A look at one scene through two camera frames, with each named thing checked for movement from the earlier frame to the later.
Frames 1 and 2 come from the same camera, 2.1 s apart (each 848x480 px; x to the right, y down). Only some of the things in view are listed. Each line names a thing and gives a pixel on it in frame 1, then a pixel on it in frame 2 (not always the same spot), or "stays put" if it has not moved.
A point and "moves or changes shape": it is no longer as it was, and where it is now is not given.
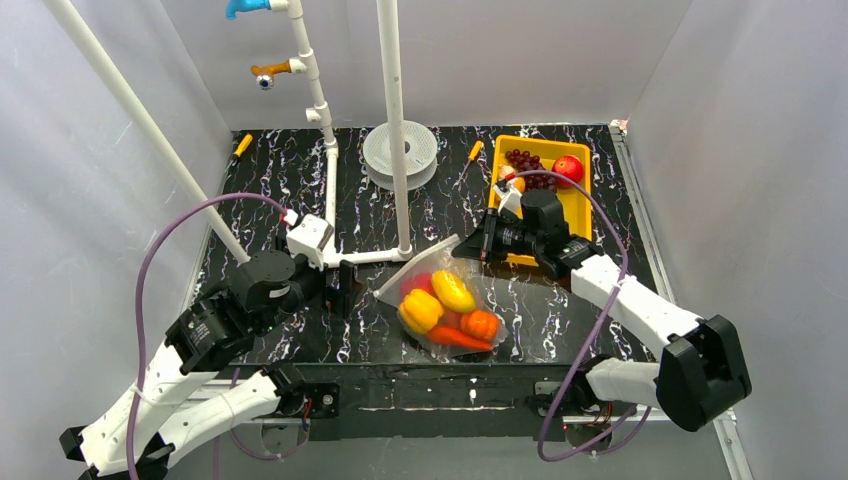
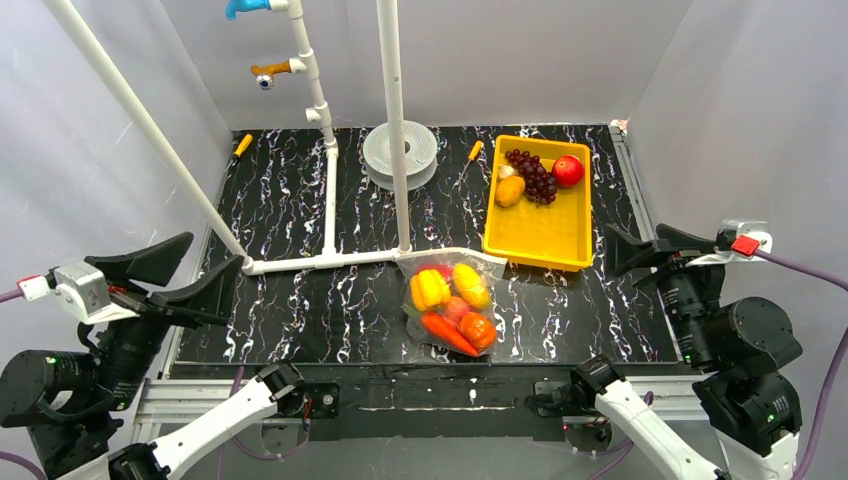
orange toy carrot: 456,336 moves or changes shape
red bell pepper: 417,280 -> 446,270
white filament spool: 421,150 stays put
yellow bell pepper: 420,311 -> 428,290
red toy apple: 568,166 stays put
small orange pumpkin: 481,322 moves or changes shape
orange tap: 265,73 stays put
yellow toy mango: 453,291 -> 471,286
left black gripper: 340,289 -> 147,307
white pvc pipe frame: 302,65 stays put
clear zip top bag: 442,304 moves or changes shape
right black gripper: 491,234 -> 672,255
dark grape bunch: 523,161 stays put
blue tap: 234,6 stays put
